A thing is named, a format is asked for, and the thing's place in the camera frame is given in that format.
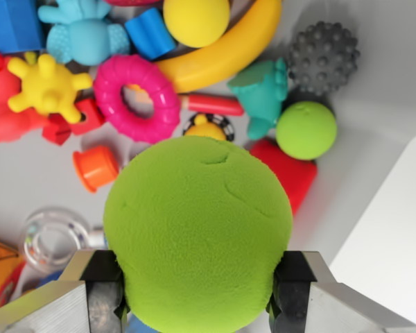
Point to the orange fabric block, triangle print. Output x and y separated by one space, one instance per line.
1 267

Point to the black white checkered toy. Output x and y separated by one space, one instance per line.
204 130

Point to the coral red rubber animal toy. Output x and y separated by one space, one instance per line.
0 114

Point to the yellow knobbed rubber toy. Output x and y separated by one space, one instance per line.
48 86

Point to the yellow plastic banana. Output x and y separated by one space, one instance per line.
235 52

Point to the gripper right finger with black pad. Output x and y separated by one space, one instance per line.
333 308

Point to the red wooden stick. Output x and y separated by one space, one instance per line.
215 104

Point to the orange plastic cup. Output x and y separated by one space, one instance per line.
97 168

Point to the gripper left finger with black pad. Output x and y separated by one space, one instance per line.
55 308

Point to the red wooden block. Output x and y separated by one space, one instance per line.
90 118
57 133

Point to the teal rubber animal toy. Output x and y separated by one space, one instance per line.
260 97

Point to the green foam ball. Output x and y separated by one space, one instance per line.
197 229
306 131

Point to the yellow foam ball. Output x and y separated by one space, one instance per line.
196 21

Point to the grey knobbed ball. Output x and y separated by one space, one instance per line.
322 57

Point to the blue cylinder block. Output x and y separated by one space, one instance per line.
149 33

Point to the blue foam block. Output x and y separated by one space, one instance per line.
10 24

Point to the light blue rubber toy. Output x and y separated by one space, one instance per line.
83 38

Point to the white plastic bin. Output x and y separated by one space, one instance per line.
385 225

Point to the red fabric cube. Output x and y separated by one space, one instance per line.
291 173

